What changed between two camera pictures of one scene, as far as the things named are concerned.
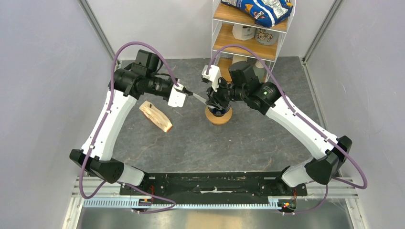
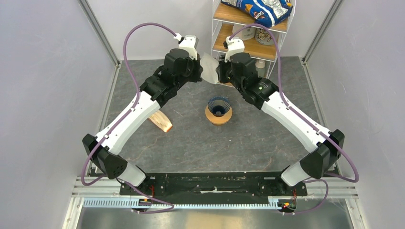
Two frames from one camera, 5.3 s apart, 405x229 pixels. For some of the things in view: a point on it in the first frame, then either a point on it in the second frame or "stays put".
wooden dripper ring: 218,120 stays put
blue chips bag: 266,13 stays put
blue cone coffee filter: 218,112 stays put
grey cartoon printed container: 266,37 stays put
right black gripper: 217,95 → 220,69
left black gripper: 172,82 → 198,69
